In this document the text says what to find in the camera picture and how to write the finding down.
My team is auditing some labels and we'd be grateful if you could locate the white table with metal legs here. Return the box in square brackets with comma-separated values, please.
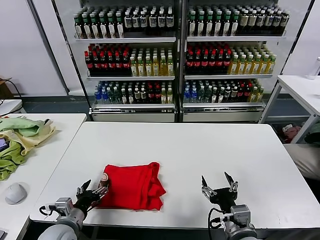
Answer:
[258, 74, 320, 145]

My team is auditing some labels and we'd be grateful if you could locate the green cap cream label bottle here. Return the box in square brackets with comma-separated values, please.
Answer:
[187, 10, 197, 37]
[116, 12, 125, 39]
[214, 10, 223, 37]
[74, 12, 83, 39]
[231, 10, 240, 37]
[107, 12, 117, 39]
[99, 12, 109, 39]
[222, 10, 232, 37]
[205, 10, 215, 37]
[91, 12, 100, 39]
[196, 10, 206, 37]
[82, 12, 92, 39]

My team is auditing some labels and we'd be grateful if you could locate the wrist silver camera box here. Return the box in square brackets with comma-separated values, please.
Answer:
[229, 204, 251, 222]
[54, 197, 73, 216]

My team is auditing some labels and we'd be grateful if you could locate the white rounded desk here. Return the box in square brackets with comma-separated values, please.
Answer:
[0, 99, 26, 116]

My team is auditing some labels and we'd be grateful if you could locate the beverage display shelf unit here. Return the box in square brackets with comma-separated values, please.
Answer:
[180, 0, 316, 124]
[52, 0, 183, 123]

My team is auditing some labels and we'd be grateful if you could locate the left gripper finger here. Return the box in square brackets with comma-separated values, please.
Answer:
[76, 179, 92, 196]
[91, 185, 110, 201]

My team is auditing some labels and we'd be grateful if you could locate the dark green fabric object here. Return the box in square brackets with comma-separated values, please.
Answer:
[304, 123, 320, 145]

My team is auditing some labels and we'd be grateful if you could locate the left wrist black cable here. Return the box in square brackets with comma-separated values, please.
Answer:
[38, 204, 57, 217]

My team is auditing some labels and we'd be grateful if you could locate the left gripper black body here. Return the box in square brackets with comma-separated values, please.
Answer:
[74, 191, 100, 213]

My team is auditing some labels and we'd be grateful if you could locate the olive green garment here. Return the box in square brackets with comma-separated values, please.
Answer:
[0, 139, 27, 181]

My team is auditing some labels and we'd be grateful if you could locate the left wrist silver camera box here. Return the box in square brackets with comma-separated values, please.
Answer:
[54, 197, 73, 216]

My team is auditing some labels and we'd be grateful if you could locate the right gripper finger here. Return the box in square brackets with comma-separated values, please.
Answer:
[223, 171, 240, 193]
[200, 174, 217, 198]

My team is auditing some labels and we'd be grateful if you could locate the white computer mouse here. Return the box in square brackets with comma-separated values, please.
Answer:
[4, 182, 28, 205]

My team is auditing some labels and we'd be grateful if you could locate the purple item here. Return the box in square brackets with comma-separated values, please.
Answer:
[0, 138, 11, 152]

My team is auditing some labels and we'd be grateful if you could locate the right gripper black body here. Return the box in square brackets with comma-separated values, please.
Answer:
[209, 188, 238, 208]

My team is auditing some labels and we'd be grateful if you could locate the white side table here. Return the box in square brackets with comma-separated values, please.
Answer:
[0, 113, 88, 240]

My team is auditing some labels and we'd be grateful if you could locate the beige fabric object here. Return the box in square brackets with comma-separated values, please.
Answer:
[283, 143, 320, 180]

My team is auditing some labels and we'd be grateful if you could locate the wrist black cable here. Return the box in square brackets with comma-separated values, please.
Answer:
[207, 207, 232, 230]
[38, 204, 57, 217]

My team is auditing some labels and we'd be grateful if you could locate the light green garment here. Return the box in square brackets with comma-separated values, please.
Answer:
[0, 116, 45, 138]

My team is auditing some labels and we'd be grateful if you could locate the white cap dark drink bottle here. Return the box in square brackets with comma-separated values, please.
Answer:
[157, 9, 167, 36]
[166, 8, 175, 36]
[132, 9, 141, 36]
[139, 9, 149, 36]
[148, 9, 158, 36]
[124, 9, 133, 36]

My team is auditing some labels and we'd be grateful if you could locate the brown cardboard box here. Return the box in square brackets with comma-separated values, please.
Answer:
[0, 77, 15, 99]

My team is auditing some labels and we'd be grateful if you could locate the beige label dark drink bottle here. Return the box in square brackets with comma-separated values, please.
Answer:
[239, 9, 249, 35]
[273, 9, 282, 35]
[248, 9, 258, 35]
[281, 9, 290, 35]
[256, 9, 266, 35]
[265, 9, 275, 35]

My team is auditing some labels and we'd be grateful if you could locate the pink clothes pile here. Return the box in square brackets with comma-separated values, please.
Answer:
[282, 124, 303, 141]

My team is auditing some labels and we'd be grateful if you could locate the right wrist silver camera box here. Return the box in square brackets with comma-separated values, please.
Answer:
[229, 204, 251, 222]

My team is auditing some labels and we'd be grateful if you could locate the cream yellow garment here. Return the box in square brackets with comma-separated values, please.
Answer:
[0, 119, 56, 156]

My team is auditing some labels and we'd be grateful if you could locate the red t-shirt with bear print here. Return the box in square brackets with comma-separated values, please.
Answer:
[96, 161, 167, 212]

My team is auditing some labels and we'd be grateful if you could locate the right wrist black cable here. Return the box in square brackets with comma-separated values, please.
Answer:
[207, 207, 232, 230]

